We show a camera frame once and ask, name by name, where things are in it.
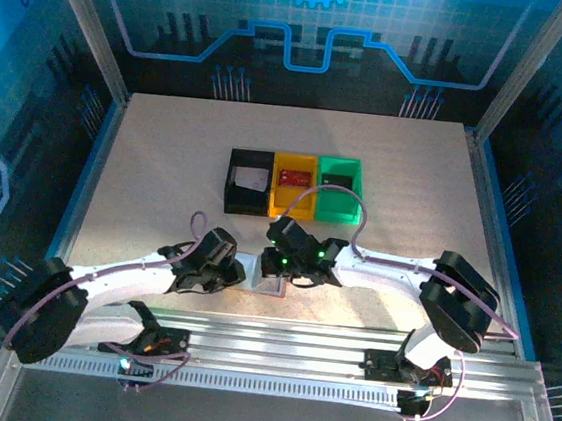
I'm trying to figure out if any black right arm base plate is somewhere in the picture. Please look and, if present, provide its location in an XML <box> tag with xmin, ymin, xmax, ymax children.
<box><xmin>361</xmin><ymin>347</ymin><xmax>457</xmax><ymax>390</ymax></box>

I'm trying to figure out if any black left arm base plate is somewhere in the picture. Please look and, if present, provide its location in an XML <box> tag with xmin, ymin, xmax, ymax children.
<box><xmin>97</xmin><ymin>319</ymin><xmax>193</xmax><ymax>363</ymax></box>

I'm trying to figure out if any aluminium frame post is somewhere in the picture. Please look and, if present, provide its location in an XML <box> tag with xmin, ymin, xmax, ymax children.
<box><xmin>24</xmin><ymin>0</ymin><xmax>141</xmax><ymax>108</ymax></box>
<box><xmin>471</xmin><ymin>0</ymin><xmax>562</xmax><ymax>154</ymax></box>

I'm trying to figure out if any pink leather card holder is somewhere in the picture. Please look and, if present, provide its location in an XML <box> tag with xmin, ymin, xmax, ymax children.
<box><xmin>231</xmin><ymin>250</ymin><xmax>291</xmax><ymax>301</ymax></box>

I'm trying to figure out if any slotted grey cable duct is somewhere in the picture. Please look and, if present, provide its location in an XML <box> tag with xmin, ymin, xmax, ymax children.
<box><xmin>37</xmin><ymin>349</ymin><xmax>407</xmax><ymax>411</ymax></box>

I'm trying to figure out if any green plastic bin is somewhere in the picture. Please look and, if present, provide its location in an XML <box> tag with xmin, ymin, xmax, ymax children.
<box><xmin>311</xmin><ymin>153</ymin><xmax>369</xmax><ymax>228</ymax></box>

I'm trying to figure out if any yellow plastic bin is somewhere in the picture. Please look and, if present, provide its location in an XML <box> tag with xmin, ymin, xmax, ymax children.
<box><xmin>266</xmin><ymin>150</ymin><xmax>322</xmax><ymax>224</ymax></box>

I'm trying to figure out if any black controller box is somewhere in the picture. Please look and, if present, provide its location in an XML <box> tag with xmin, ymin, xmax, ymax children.
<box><xmin>115</xmin><ymin>351</ymin><xmax>156</xmax><ymax>392</ymax></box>
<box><xmin>395</xmin><ymin>388</ymin><xmax>433</xmax><ymax>421</ymax></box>

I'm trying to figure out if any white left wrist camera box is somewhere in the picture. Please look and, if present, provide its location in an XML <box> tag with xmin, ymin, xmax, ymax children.
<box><xmin>208</xmin><ymin>239</ymin><xmax>239</xmax><ymax>270</ymax></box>

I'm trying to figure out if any red credit card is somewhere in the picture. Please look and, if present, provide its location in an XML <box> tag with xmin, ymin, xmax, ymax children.
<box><xmin>276</xmin><ymin>168</ymin><xmax>314</xmax><ymax>190</ymax></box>

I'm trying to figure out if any black plastic bin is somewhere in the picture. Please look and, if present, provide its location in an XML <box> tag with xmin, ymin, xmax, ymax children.
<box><xmin>221</xmin><ymin>148</ymin><xmax>277</xmax><ymax>220</ymax></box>

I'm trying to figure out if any black credit card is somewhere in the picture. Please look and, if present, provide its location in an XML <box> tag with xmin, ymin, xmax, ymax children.
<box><xmin>320</xmin><ymin>174</ymin><xmax>355</xmax><ymax>191</ymax></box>

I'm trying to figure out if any blue table edge strip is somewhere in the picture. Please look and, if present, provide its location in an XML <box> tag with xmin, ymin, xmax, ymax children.
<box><xmin>27</xmin><ymin>92</ymin><xmax>128</xmax><ymax>284</ymax></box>
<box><xmin>456</xmin><ymin>135</ymin><xmax>560</xmax><ymax>362</ymax></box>

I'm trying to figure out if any aluminium rail beam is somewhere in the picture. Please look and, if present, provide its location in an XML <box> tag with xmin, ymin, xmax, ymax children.
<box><xmin>44</xmin><ymin>294</ymin><xmax>549</xmax><ymax>400</ymax></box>

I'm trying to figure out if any white credit card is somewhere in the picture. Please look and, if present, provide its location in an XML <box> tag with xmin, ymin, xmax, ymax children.
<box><xmin>235</xmin><ymin>168</ymin><xmax>269</xmax><ymax>193</ymax></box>
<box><xmin>234</xmin><ymin>166</ymin><xmax>269</xmax><ymax>189</ymax></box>

